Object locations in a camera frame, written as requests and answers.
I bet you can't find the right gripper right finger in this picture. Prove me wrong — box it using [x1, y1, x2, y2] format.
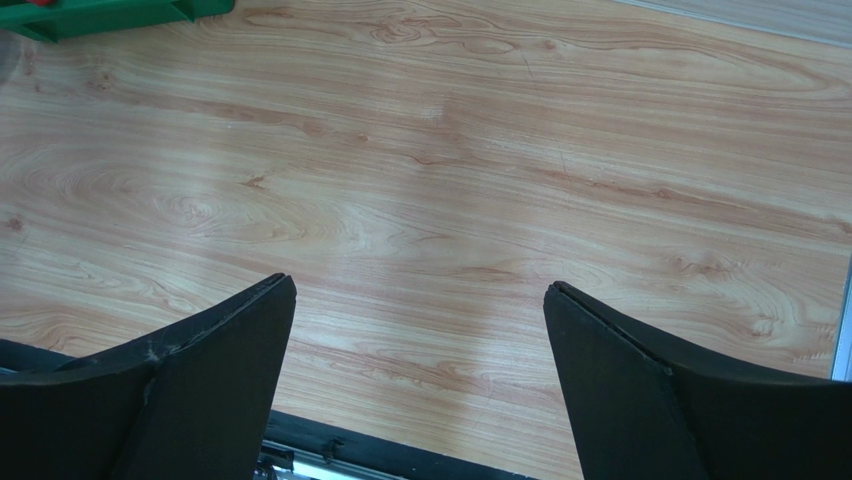
[543, 281, 851, 479]

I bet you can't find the aluminium frame rail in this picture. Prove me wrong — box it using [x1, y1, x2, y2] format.
[253, 440, 398, 480]

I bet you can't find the green plastic bin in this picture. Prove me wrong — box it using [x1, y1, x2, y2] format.
[1, 0, 236, 43]

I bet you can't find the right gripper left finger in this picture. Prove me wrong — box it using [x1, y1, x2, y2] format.
[1, 273, 297, 479]

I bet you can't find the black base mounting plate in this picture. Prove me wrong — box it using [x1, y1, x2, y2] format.
[264, 410, 523, 479]

